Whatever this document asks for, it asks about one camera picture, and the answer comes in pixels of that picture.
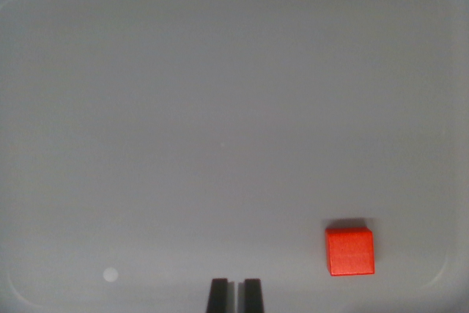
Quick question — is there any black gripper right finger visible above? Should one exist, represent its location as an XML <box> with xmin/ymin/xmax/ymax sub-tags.
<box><xmin>237</xmin><ymin>278</ymin><xmax>266</xmax><ymax>313</ymax></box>

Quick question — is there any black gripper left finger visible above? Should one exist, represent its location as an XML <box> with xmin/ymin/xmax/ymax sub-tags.
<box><xmin>206</xmin><ymin>278</ymin><xmax>235</xmax><ymax>313</ymax></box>

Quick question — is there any red block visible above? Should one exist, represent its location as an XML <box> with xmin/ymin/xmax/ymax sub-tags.
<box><xmin>325</xmin><ymin>227</ymin><xmax>376</xmax><ymax>277</ymax></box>

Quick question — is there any white plastic bin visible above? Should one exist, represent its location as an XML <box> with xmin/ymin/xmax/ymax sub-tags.
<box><xmin>0</xmin><ymin>0</ymin><xmax>469</xmax><ymax>313</ymax></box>

